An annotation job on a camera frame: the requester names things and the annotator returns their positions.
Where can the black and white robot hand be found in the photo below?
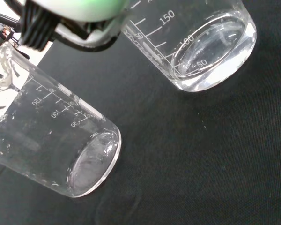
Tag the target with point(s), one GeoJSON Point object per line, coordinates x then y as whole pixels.
{"type": "Point", "coordinates": [84, 9]}

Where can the black bench cloth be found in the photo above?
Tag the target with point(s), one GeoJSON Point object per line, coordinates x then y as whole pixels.
{"type": "Point", "coordinates": [189, 152]}

